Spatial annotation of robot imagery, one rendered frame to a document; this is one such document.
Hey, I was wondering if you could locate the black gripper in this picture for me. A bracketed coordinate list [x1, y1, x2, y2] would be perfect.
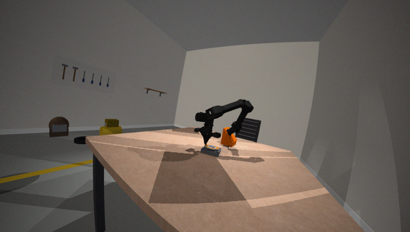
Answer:
[194, 122, 221, 145]

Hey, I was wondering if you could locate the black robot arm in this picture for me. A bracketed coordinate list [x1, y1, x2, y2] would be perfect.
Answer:
[195, 99, 254, 136]

